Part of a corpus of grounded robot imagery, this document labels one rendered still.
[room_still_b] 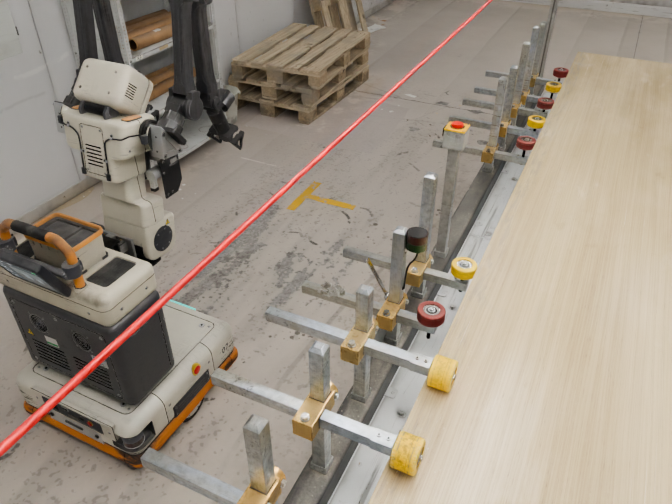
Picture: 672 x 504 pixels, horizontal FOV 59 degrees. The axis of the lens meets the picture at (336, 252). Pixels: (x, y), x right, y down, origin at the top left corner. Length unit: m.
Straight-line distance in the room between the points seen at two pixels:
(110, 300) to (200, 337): 0.65
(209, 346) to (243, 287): 0.76
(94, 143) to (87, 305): 0.55
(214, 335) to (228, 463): 0.52
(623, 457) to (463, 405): 0.36
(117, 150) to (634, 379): 1.68
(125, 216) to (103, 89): 0.48
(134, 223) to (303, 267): 1.28
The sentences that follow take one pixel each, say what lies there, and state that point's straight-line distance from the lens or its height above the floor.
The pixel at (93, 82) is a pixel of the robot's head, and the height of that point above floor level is 1.34.
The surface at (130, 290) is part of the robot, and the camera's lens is 2.07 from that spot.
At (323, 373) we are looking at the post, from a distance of 1.30.
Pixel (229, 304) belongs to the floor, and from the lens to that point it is 3.13.
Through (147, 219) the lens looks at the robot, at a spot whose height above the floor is 0.84.
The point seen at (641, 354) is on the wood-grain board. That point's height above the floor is 0.90.
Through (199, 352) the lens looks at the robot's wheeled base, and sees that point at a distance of 2.51.
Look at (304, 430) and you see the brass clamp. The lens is 1.35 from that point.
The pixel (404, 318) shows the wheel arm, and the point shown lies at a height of 0.86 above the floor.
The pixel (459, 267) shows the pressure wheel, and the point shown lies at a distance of 1.88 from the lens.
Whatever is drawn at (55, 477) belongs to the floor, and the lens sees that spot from 2.65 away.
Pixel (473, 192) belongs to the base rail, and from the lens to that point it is 2.70.
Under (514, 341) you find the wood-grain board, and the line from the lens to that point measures 1.67.
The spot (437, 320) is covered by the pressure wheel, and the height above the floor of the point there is 0.90.
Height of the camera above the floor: 2.03
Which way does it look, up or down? 36 degrees down
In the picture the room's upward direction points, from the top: straight up
